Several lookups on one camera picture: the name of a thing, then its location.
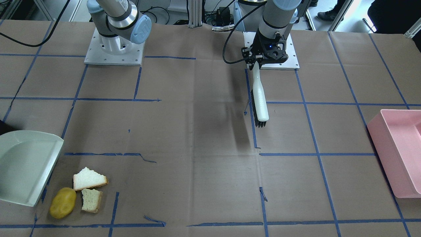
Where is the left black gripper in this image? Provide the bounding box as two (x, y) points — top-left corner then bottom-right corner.
(241, 30), (288, 65)

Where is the pale green hand brush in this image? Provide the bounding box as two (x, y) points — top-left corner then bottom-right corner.
(251, 62), (269, 128)

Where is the pale green dustpan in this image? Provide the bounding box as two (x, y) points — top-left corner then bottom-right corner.
(0, 130), (64, 207)

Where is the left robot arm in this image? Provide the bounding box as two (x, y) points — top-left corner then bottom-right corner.
(234, 0), (301, 69)

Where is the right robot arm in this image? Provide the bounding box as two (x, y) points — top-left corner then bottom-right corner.
(87, 0), (152, 55)

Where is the pink plastic bin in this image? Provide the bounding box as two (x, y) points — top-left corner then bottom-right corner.
(367, 109), (421, 198)

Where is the large bread slice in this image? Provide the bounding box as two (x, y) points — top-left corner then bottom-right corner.
(73, 167), (109, 191)

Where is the small bread slice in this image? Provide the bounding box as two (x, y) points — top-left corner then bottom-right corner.
(81, 189), (103, 214)

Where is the yellow potato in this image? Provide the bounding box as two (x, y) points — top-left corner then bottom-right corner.
(49, 187), (76, 219)

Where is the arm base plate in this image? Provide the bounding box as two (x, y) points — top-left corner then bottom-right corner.
(243, 32), (300, 70)
(84, 29), (145, 66)

